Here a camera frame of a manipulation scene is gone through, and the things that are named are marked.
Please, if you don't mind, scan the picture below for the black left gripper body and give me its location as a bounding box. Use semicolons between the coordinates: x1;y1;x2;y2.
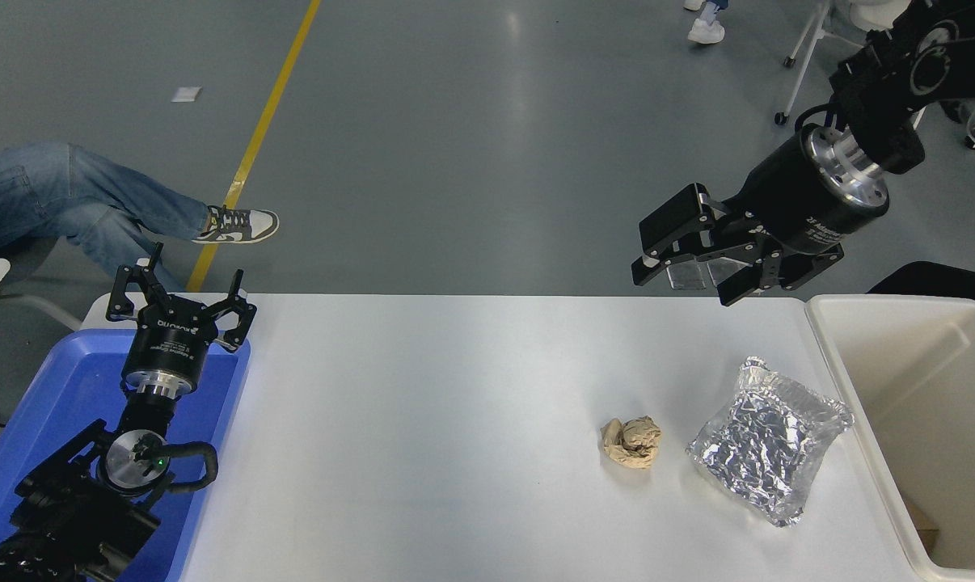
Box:
122;294;231;382

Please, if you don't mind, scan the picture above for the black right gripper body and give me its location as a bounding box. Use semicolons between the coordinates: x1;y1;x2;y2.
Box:
732;132;856;258

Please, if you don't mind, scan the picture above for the silver foil plate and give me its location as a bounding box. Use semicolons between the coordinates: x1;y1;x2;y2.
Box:
686;356;855;528

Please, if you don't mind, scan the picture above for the blue plastic tray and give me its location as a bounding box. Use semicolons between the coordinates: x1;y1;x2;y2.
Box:
0;327;252;582

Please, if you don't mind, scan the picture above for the person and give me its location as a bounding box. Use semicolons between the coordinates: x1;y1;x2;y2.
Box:
0;103;281;259
684;0;731;45

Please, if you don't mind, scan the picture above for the white wheeled chair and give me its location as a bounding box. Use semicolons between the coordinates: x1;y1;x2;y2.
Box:
775;0;864;127

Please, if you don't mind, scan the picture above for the black rounded object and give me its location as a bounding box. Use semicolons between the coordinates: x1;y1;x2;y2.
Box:
867;261;975;332

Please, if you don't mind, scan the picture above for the large pale plastic bin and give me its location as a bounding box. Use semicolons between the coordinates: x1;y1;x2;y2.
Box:
804;293;975;582

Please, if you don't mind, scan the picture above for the white rounded object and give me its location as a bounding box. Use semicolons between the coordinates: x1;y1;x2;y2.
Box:
847;0;909;30

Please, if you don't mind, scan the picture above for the crumpled tan paper ball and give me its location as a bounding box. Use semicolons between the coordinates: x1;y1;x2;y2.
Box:
600;415;663;470

